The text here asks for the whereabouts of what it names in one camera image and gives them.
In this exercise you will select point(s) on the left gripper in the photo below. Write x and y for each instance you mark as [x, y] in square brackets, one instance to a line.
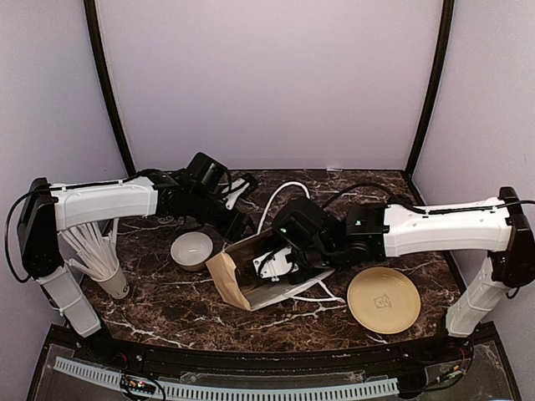
[231, 228]

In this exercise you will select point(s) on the brown paper bag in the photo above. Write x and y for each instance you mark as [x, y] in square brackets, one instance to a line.
[235, 277]

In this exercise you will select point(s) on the stack of paper cups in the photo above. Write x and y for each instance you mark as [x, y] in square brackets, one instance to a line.
[166, 219]

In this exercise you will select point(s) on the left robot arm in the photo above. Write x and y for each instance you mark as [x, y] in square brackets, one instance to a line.
[204, 191]

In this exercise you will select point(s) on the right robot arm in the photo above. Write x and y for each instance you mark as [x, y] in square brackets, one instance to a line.
[374, 232]

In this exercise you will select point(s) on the white ceramic bowl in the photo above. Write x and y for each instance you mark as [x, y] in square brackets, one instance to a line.
[191, 250]

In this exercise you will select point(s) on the cup of wrapped straws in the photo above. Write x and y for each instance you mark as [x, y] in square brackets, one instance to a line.
[97, 257]

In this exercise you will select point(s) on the yellow plate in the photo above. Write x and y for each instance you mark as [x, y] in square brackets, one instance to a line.
[383, 300]

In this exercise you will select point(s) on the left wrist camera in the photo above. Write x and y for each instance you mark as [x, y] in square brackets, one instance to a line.
[241, 187]

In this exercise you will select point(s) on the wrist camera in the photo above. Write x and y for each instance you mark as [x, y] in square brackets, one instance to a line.
[241, 187]
[273, 265]

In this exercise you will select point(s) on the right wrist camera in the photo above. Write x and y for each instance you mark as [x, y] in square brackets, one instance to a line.
[273, 265]

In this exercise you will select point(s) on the black front rail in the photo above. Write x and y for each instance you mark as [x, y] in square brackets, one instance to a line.
[394, 358]

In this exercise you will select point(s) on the white cable duct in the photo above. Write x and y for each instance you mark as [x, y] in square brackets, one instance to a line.
[203, 386]

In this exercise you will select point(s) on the left black frame post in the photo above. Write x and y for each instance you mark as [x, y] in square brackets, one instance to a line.
[100, 62]

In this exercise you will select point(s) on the black frame post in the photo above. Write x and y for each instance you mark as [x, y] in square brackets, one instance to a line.
[100, 62]
[439, 58]

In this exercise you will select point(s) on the right black frame post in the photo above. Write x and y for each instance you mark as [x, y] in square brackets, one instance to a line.
[439, 58]

